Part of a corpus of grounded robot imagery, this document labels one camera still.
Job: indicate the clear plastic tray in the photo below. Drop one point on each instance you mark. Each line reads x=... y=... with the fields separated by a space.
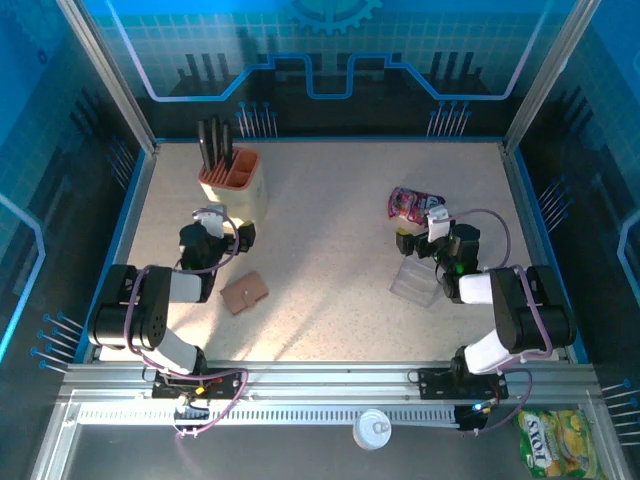
x=415 y=280

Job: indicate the brown leather card holder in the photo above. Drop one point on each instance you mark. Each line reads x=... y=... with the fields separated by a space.
x=244 y=292

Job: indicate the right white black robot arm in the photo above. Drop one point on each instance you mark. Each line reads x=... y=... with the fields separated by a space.
x=520 y=310

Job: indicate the purple candy bag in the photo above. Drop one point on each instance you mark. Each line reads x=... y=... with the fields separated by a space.
x=410 y=202

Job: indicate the beige orange knife block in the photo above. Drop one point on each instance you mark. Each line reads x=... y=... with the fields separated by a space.
x=240 y=195

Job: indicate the white round lid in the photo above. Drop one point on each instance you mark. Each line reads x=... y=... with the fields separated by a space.
x=372 y=430

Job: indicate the yellow candy bag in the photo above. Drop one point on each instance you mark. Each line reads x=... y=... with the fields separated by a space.
x=555 y=445

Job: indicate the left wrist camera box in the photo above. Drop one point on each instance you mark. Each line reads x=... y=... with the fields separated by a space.
x=216 y=222

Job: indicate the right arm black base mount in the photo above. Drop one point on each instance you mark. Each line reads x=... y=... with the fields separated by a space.
x=435 y=384

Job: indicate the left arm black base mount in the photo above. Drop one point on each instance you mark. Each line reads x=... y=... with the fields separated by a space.
x=225 y=385

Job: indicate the aluminium frame rail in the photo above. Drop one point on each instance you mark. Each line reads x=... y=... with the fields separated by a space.
x=325 y=377

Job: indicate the aluminium frame post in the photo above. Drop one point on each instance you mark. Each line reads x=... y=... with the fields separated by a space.
x=110 y=80
x=545 y=80

